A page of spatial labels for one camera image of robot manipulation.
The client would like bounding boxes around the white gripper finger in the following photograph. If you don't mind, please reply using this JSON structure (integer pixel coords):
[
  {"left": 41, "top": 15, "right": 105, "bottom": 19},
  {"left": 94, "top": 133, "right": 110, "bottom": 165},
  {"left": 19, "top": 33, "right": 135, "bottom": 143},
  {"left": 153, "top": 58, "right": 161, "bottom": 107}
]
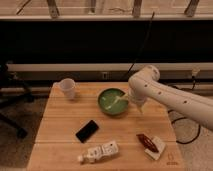
[
  {"left": 136, "top": 104, "right": 143, "bottom": 114},
  {"left": 106, "top": 94, "right": 128, "bottom": 109}
]

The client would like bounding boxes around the green ceramic bowl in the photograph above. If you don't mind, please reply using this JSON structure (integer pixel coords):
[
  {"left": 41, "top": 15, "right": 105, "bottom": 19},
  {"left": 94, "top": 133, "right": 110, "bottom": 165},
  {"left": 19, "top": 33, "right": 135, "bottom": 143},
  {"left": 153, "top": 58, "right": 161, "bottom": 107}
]
[{"left": 98, "top": 88, "right": 128, "bottom": 116}]

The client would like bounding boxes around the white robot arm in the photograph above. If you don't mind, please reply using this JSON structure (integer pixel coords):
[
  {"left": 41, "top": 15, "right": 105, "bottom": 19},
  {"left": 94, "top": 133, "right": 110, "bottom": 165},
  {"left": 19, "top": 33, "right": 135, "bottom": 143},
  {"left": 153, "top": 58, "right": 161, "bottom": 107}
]
[{"left": 111, "top": 65, "right": 213, "bottom": 131}]

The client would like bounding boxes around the red chili pepper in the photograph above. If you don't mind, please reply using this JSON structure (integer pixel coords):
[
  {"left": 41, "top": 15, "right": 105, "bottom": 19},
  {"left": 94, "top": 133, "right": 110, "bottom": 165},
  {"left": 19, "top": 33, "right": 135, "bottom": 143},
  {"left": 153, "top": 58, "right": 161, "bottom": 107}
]
[{"left": 137, "top": 134, "right": 159, "bottom": 153}]

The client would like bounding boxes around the black smartphone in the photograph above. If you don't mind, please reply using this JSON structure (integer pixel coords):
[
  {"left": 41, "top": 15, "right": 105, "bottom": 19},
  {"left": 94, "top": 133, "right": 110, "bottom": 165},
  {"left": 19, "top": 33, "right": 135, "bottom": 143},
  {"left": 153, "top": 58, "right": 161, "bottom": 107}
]
[{"left": 76, "top": 120, "right": 99, "bottom": 143}]

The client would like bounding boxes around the white plastic measuring cup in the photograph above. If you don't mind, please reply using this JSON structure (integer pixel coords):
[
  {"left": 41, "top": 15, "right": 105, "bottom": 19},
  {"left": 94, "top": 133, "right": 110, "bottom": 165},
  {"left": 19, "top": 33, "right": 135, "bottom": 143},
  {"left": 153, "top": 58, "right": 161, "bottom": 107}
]
[{"left": 58, "top": 78, "right": 75, "bottom": 100}]

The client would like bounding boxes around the white plastic bottle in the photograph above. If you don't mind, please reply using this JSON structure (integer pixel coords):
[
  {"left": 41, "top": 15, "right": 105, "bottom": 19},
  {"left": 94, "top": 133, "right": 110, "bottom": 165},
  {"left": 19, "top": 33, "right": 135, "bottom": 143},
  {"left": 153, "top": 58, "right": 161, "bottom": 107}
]
[{"left": 77, "top": 141, "right": 119, "bottom": 164}]

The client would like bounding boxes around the black office chair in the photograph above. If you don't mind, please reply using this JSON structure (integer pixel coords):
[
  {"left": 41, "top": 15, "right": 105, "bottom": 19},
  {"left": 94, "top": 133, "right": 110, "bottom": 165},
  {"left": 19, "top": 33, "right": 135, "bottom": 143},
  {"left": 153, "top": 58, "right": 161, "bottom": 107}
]
[{"left": 0, "top": 63, "right": 34, "bottom": 138}]

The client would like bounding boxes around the white wall outlet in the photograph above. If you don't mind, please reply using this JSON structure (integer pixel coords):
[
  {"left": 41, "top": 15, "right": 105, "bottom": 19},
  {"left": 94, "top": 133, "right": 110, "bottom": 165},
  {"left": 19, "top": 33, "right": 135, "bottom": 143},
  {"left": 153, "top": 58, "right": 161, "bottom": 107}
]
[{"left": 101, "top": 72, "right": 109, "bottom": 80}]

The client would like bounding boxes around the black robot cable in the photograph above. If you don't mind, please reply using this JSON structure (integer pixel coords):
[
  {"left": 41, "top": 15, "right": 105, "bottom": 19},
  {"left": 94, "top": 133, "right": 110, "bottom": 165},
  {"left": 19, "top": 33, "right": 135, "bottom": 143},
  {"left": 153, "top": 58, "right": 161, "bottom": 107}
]
[{"left": 167, "top": 84, "right": 202, "bottom": 145}]

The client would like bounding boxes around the white wall plug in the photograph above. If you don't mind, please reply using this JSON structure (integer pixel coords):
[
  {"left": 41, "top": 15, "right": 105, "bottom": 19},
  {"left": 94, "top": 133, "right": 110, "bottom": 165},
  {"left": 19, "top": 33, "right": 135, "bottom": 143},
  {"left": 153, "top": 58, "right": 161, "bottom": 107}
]
[{"left": 191, "top": 68, "right": 200, "bottom": 77}]

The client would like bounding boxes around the black hanging cable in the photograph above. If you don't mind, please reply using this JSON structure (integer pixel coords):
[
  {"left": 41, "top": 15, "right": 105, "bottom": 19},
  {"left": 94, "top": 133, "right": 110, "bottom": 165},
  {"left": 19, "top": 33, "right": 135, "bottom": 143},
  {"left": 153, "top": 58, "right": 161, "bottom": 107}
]
[{"left": 120, "top": 11, "right": 156, "bottom": 81}]

